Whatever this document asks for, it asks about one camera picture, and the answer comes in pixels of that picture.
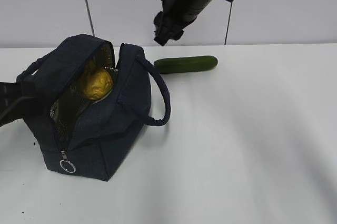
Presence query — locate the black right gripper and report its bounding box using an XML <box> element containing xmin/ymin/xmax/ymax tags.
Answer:
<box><xmin>154</xmin><ymin>12</ymin><xmax>184</xmax><ymax>46</ymax></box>

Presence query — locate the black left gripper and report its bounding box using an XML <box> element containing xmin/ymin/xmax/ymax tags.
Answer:
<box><xmin>1</xmin><ymin>76</ymin><xmax>47</xmax><ymax>126</ymax></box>

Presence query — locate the green cucumber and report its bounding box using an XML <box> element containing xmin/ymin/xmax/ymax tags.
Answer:
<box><xmin>154</xmin><ymin>55</ymin><xmax>218</xmax><ymax>74</ymax></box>

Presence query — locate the yellow squash toy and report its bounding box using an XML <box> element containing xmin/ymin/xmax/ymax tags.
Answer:
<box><xmin>77</xmin><ymin>59</ymin><xmax>113</xmax><ymax>101</ymax></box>

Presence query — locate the navy blue lunch bag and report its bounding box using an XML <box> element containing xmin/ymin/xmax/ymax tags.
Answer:
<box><xmin>16</xmin><ymin>34</ymin><xmax>171</xmax><ymax>181</ymax></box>

